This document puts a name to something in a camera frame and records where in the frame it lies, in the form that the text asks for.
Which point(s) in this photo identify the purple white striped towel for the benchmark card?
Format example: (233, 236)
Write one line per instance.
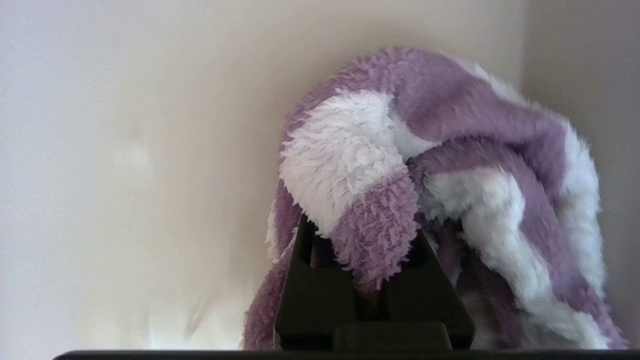
(450, 150)

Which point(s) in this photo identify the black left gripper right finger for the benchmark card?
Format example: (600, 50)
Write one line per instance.
(430, 305)

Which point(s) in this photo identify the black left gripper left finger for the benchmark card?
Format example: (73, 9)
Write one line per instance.
(312, 305)

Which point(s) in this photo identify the cream ceramic sink basin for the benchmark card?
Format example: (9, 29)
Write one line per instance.
(125, 175)

